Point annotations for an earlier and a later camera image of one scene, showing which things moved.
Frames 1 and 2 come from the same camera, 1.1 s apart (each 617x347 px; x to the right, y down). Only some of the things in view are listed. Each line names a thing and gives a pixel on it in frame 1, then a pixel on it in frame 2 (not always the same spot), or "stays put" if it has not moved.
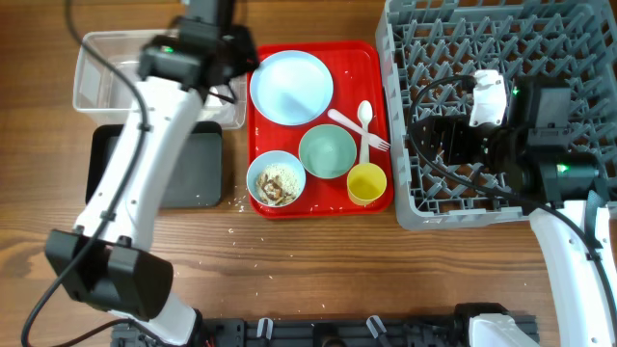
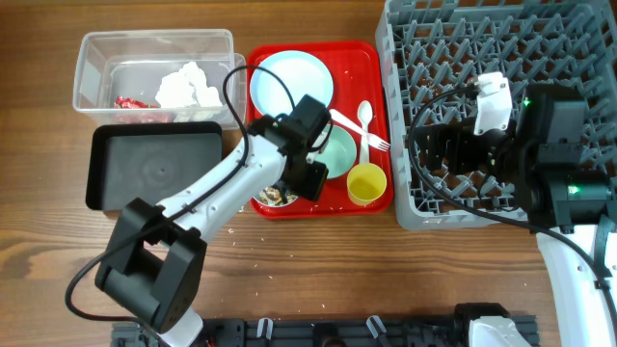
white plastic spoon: [364, 112] stays put
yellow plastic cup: [365, 182] stays put
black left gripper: [249, 42] -> [313, 182]
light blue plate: [291, 88] stays put
